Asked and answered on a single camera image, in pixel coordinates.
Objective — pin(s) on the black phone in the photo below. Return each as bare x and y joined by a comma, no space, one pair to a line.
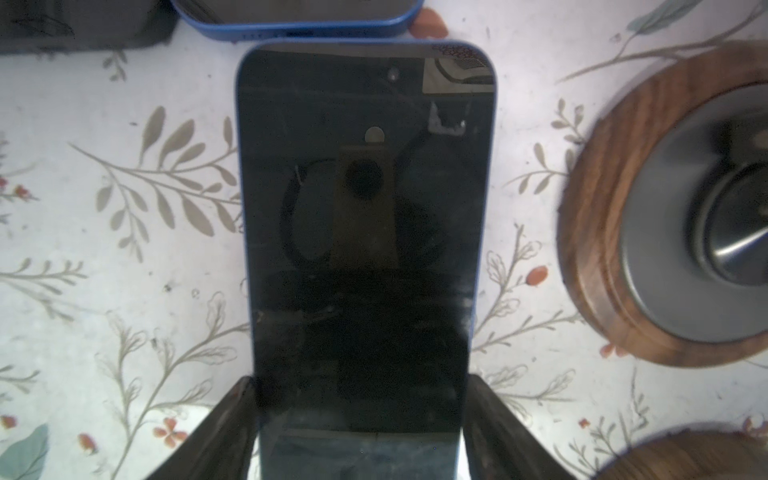
37,26

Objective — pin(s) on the blue case phone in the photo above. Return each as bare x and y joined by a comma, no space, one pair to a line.
257,20

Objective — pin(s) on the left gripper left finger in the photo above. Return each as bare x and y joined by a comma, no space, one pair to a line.
220,448

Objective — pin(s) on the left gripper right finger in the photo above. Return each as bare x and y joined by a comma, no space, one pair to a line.
498,445

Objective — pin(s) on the wooden round stand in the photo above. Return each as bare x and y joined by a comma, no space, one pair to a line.
662,230
692,455

